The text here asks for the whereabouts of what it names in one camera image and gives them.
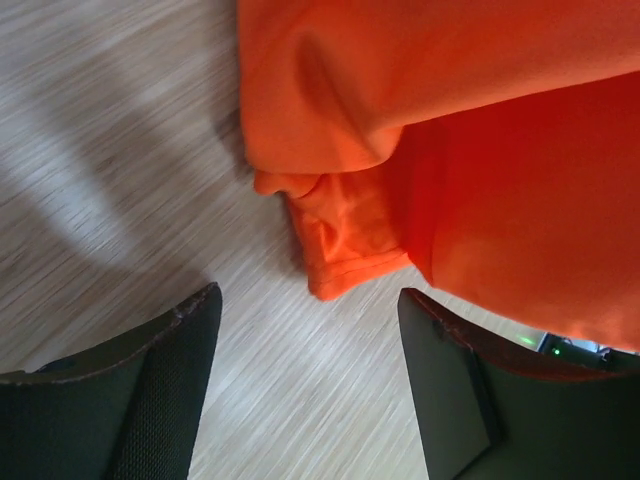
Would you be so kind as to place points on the orange t-shirt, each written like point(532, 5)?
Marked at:
point(494, 145)

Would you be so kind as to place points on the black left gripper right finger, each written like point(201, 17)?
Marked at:
point(488, 408)

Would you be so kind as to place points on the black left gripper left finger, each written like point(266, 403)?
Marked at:
point(127, 408)

